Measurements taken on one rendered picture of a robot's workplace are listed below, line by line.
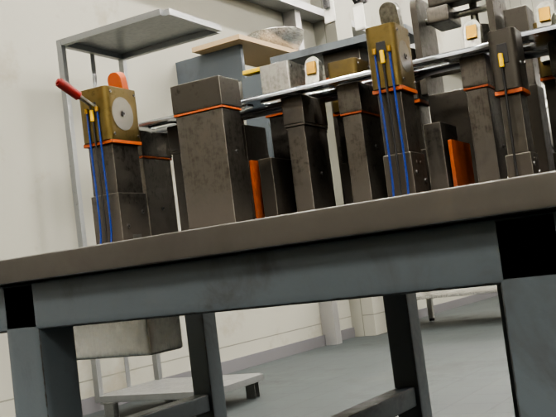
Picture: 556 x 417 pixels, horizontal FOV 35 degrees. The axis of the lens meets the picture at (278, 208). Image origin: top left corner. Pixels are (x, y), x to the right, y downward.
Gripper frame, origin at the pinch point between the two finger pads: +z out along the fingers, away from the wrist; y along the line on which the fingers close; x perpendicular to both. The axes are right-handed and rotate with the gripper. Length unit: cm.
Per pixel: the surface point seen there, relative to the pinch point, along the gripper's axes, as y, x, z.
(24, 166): -85, -256, -7
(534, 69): 6, 49, 25
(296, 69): 19.8, -2.7, 13.7
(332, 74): 22.0, 8.6, 17.6
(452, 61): 26, 41, 23
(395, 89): 50, 41, 31
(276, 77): 24.6, -5.2, 15.4
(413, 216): 96, 67, 56
